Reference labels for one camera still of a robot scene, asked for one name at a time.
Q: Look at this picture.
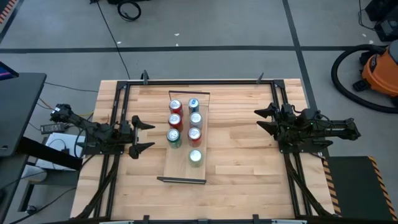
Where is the black desk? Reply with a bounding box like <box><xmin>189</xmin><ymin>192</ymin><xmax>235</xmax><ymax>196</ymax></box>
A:
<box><xmin>0</xmin><ymin>72</ymin><xmax>84</xmax><ymax>218</ymax></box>

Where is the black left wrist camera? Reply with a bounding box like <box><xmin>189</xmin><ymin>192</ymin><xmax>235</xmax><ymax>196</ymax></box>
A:
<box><xmin>119</xmin><ymin>119</ymin><xmax>132</xmax><ymax>134</ymax></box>

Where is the yellow floor cable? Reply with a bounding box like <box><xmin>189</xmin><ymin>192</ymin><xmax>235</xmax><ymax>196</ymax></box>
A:
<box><xmin>37</xmin><ymin>97</ymin><xmax>96</xmax><ymax>118</ymax></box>

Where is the computer monitor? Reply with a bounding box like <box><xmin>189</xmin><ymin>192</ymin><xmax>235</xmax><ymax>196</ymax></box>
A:
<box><xmin>0</xmin><ymin>61</ymin><xmax>20</xmax><ymax>81</ymax></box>

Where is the dark red beverage can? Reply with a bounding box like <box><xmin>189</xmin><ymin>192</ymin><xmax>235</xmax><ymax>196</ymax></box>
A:
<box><xmin>167</xmin><ymin>113</ymin><xmax>184</xmax><ymax>133</ymax></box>

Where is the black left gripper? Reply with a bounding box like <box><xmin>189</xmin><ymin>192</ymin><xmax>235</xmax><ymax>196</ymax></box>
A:
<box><xmin>119</xmin><ymin>114</ymin><xmax>156</xmax><ymax>160</ymax></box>

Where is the dark green beverage can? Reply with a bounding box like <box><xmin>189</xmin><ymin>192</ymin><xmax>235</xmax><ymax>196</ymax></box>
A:
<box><xmin>166</xmin><ymin>128</ymin><xmax>183</xmax><ymax>149</ymax></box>

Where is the silver grey beverage can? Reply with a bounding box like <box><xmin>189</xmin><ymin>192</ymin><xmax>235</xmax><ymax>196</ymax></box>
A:
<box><xmin>188</xmin><ymin>111</ymin><xmax>204</xmax><ymax>130</ymax></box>

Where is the orange-red beverage can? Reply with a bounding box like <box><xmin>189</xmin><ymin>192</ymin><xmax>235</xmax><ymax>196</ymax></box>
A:
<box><xmin>187</xmin><ymin>126</ymin><xmax>203</xmax><ymax>148</ymax></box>

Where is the black power adapter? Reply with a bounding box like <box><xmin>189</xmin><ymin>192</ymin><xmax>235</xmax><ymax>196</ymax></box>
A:
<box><xmin>40</xmin><ymin>123</ymin><xmax>65</xmax><ymax>134</ymax></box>

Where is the blue silver slim can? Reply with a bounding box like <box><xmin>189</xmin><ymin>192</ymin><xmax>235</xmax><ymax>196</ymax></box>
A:
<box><xmin>187</xmin><ymin>97</ymin><xmax>200</xmax><ymax>113</ymax></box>

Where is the clear acrylic tray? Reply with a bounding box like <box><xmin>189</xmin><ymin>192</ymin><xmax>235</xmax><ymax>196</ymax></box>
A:
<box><xmin>156</xmin><ymin>89</ymin><xmax>211</xmax><ymax>185</ymax></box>

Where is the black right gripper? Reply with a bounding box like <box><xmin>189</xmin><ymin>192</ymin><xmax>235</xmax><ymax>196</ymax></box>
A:
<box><xmin>254</xmin><ymin>102</ymin><xmax>300</xmax><ymax>142</ymax></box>

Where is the pale green beverage can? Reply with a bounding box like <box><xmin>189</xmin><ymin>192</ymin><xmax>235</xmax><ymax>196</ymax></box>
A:
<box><xmin>188</xmin><ymin>149</ymin><xmax>205</xmax><ymax>168</ymax></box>

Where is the black equipment case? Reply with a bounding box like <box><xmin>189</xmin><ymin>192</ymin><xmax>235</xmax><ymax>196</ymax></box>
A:
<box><xmin>364</xmin><ymin>0</ymin><xmax>398</xmax><ymax>43</ymax></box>

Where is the red Fanta can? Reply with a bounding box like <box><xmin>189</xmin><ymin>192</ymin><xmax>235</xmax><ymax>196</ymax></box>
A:
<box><xmin>169</xmin><ymin>98</ymin><xmax>184</xmax><ymax>118</ymax></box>

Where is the orange shop vacuum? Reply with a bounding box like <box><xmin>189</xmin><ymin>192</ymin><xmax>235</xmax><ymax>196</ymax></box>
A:
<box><xmin>353</xmin><ymin>39</ymin><xmax>398</xmax><ymax>98</ymax></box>
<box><xmin>330</xmin><ymin>43</ymin><xmax>398</xmax><ymax>114</ymax></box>

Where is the coiled black cable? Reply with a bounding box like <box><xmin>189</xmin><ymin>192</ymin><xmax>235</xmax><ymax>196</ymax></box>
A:
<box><xmin>117</xmin><ymin>1</ymin><xmax>142</xmax><ymax>22</ymax></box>

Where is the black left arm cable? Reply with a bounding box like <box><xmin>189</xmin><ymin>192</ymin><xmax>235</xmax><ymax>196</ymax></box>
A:
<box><xmin>73</xmin><ymin>126</ymin><xmax>91</xmax><ymax>160</ymax></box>

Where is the black floor cable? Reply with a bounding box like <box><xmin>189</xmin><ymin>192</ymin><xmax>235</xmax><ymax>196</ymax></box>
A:
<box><xmin>43</xmin><ymin>82</ymin><xmax>100</xmax><ymax>93</ymax></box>
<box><xmin>89</xmin><ymin>0</ymin><xmax>131</xmax><ymax>80</ymax></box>

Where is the black hazard-striped platform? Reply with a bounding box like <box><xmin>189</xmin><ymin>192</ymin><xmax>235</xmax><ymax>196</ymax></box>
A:
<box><xmin>322</xmin><ymin>155</ymin><xmax>398</xmax><ymax>222</ymax></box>

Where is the white flat box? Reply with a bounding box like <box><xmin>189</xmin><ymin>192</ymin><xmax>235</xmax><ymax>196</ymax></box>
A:
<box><xmin>35</xmin><ymin>133</ymin><xmax>86</xmax><ymax>171</ymax></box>

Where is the black metal rig frame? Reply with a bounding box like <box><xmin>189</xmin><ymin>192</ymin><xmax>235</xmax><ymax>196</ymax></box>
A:
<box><xmin>73</xmin><ymin>70</ymin><xmax>337</xmax><ymax>224</ymax></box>

